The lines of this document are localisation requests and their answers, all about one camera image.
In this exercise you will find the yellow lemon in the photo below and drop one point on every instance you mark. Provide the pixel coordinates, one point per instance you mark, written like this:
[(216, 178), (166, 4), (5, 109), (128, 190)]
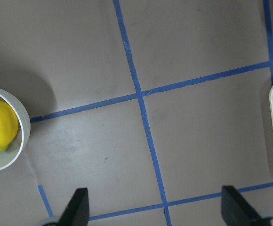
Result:
[(8, 125)]

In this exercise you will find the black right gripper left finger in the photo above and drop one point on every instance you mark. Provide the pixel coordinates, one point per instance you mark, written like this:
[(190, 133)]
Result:
[(77, 211)]

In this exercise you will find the white ceramic bowl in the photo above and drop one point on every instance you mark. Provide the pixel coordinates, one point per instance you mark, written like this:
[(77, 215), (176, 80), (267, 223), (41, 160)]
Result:
[(9, 156)]

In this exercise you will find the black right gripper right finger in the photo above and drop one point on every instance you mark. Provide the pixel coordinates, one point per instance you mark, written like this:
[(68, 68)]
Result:
[(236, 211)]

